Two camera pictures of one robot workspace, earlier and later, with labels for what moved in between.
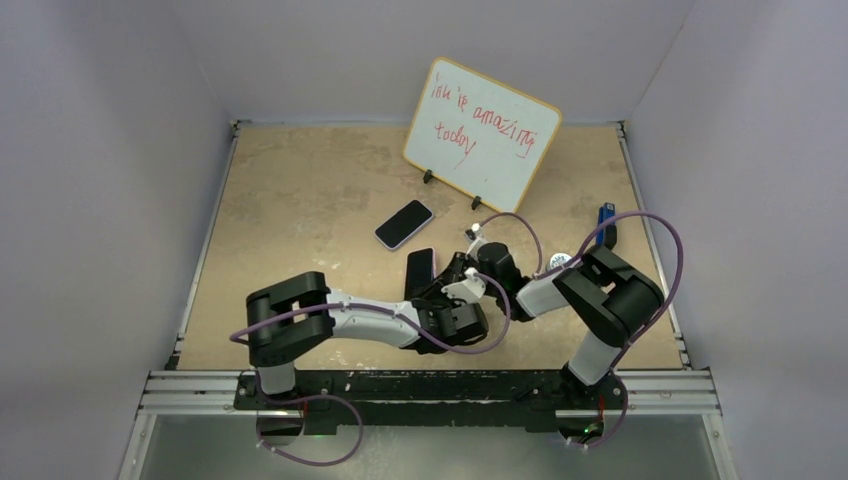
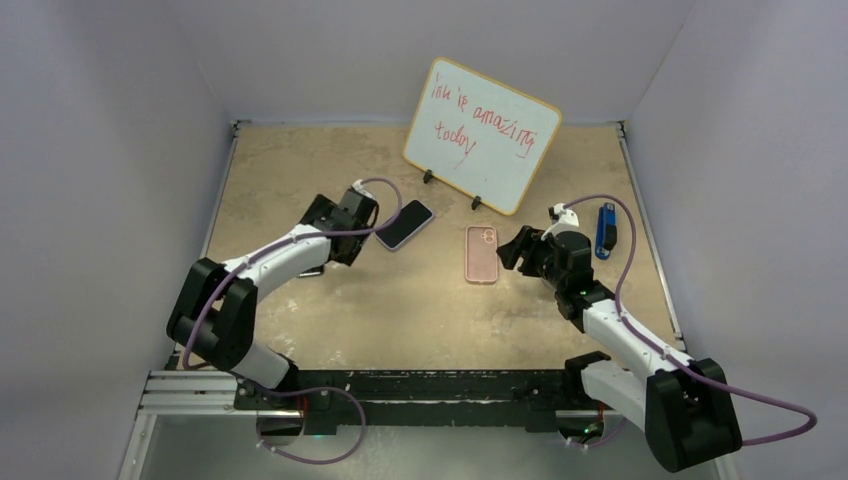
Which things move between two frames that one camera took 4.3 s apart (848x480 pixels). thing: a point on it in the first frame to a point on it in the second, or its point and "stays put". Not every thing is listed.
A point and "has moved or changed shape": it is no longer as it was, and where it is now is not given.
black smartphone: (420, 271) has moved or changed shape
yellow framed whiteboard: (479, 134) stays put
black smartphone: (399, 227) stays put
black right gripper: (458, 262) to (510, 253)
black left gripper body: (451, 304) to (322, 207)
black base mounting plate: (434, 401) stays put
